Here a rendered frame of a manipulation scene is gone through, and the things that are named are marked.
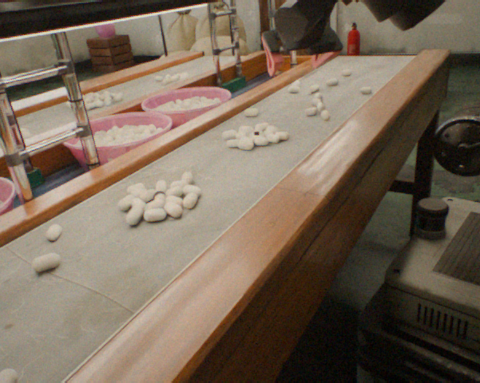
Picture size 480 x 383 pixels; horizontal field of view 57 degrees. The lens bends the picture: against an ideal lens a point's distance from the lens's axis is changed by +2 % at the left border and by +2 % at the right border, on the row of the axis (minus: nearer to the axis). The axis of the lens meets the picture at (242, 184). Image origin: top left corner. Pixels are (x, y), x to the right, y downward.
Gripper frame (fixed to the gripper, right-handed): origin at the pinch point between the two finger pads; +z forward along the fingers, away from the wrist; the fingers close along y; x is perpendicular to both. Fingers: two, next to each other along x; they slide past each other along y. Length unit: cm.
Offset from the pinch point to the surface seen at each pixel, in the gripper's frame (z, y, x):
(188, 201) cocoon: 1.9, -28.0, -21.9
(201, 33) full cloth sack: 296, 98, 299
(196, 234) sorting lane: -1.9, -29.1, -29.0
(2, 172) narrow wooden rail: 31, -61, 9
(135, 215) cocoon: 1.5, -36.9, -22.2
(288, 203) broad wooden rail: -5.4, -14.8, -29.5
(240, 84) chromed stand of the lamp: 71, 19, 52
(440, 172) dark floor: 127, 132, 11
